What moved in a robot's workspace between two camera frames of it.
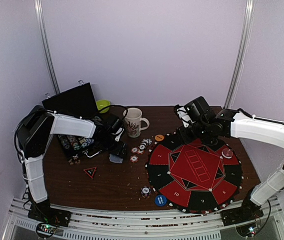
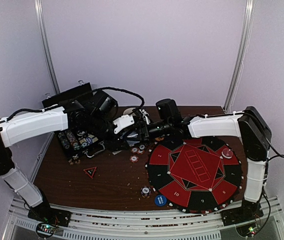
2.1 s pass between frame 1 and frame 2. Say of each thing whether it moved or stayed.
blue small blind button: stayed
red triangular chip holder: stayed
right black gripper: moved
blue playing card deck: moved
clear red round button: stayed
